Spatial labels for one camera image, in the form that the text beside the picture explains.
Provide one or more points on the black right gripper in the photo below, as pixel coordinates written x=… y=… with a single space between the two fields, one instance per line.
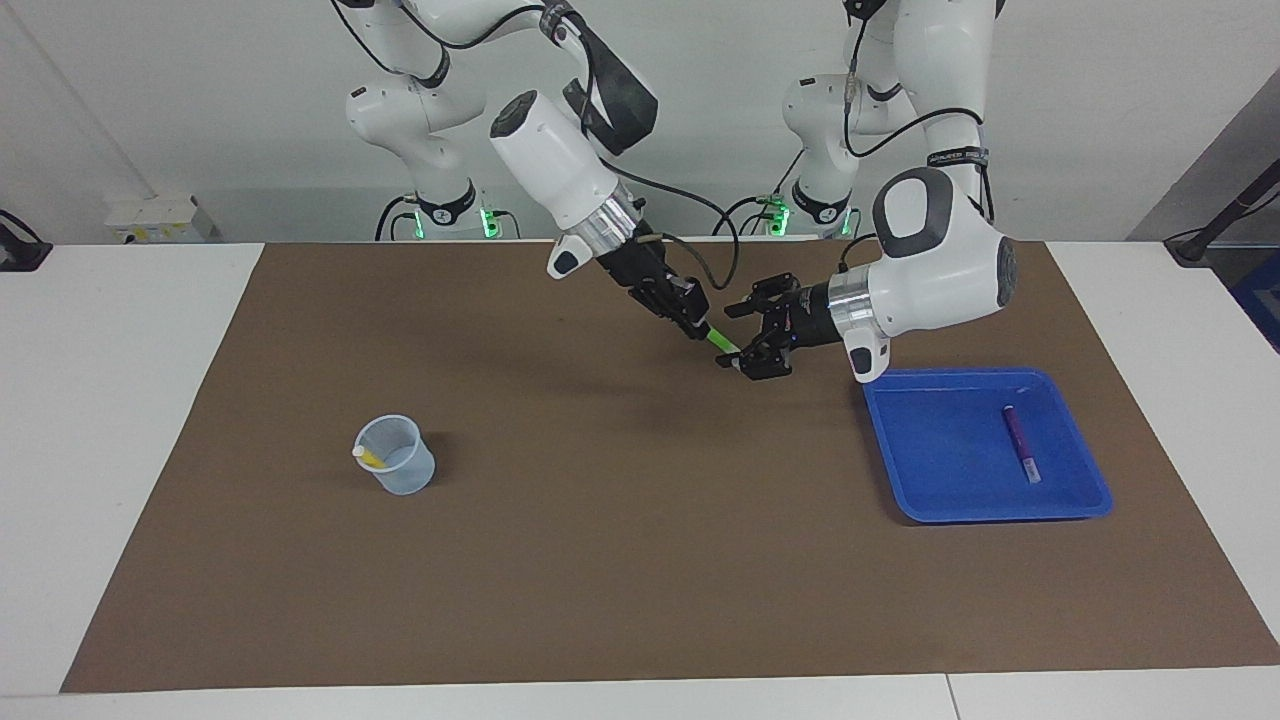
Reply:
x=645 y=275

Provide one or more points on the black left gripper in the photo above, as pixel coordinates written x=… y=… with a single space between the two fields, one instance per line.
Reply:
x=812 y=318

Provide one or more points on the green highlighter pen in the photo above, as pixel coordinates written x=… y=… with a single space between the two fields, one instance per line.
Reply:
x=722 y=345

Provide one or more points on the purple highlighter pen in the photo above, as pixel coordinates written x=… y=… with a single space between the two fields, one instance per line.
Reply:
x=1022 y=445

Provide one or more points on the yellow highlighter pen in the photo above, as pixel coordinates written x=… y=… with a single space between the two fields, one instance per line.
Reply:
x=368 y=457

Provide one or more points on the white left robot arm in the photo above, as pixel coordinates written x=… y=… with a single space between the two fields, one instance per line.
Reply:
x=940 y=270

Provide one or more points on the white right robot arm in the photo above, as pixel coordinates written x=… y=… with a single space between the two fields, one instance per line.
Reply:
x=555 y=165

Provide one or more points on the blue plastic tray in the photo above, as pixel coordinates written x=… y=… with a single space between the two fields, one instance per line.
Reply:
x=950 y=470

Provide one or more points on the brown table mat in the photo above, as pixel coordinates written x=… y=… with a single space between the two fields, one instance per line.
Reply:
x=640 y=550

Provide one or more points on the translucent plastic cup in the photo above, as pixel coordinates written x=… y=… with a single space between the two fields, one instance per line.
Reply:
x=405 y=475

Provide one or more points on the black stand pole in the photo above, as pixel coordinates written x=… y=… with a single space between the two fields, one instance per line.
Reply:
x=1225 y=215

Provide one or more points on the blue box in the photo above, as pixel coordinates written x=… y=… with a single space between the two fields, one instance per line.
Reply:
x=1262 y=300

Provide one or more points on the black table clamp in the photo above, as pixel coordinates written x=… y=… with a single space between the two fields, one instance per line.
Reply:
x=20 y=255

